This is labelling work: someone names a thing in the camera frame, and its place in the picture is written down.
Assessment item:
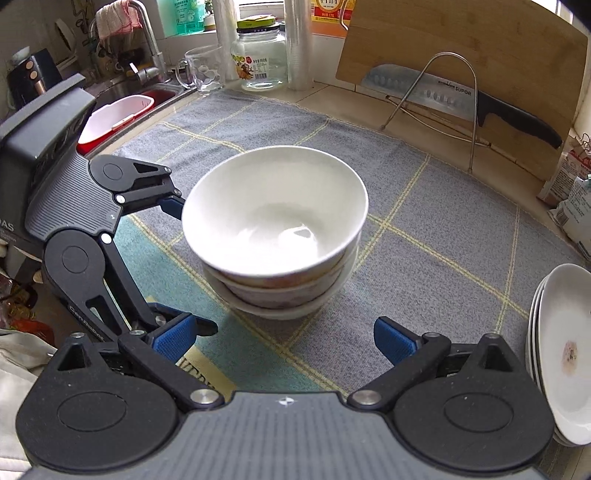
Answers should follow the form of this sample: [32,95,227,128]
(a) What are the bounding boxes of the plain white bowl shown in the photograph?
[204,246,359,309]

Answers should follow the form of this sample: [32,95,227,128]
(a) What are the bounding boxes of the white bowl pink flowers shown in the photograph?
[181,145,369,287]

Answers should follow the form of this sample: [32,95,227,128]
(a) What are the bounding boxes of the white plate with stain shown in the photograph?
[537,264,590,446]

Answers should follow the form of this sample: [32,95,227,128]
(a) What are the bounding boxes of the black kitchen appliance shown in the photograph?
[7,47,62,110]

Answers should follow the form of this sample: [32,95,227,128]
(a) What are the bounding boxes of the steel kitchen knife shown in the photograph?
[361,64,562,149]

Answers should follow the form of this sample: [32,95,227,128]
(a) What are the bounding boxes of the red white basin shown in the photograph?
[76,94,155,155]

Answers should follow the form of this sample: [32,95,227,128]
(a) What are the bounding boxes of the lower stacked white plate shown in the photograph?
[525,293,576,448]

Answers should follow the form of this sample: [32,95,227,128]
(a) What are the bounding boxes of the stacked white plate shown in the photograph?
[525,293,576,448]
[533,276,548,395]

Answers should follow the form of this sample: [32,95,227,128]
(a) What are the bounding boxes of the steel faucet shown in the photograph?
[89,0,168,86]

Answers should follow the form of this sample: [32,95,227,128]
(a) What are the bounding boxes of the glass mug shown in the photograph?
[175,46,225,93]

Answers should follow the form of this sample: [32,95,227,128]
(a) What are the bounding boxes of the upper stacked white plate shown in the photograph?
[533,276,548,395]

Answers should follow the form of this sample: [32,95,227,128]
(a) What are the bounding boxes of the glass jar green lid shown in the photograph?
[230,15,287,92]

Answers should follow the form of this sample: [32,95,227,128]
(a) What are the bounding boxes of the pink rag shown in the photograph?
[95,0,142,41]

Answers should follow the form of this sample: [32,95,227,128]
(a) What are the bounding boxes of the green detergent bottle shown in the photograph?
[173,0,206,35]

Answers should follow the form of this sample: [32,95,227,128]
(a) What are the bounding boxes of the plastic wrap roll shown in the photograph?
[212,0,239,82]

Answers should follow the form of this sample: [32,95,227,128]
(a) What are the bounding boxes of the white packaged bag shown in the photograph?
[537,133,590,262]

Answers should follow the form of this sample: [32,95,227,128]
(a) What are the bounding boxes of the tall plastic cup stack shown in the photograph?
[283,0,314,91]

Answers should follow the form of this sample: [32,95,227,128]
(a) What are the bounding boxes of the orange cooking wine jug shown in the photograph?
[311,0,356,38]

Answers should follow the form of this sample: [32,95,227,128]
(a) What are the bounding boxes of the bamboo cutting board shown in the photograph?
[335,0,588,183]

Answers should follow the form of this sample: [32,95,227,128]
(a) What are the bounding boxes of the metal wire rack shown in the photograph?
[379,51,491,175]

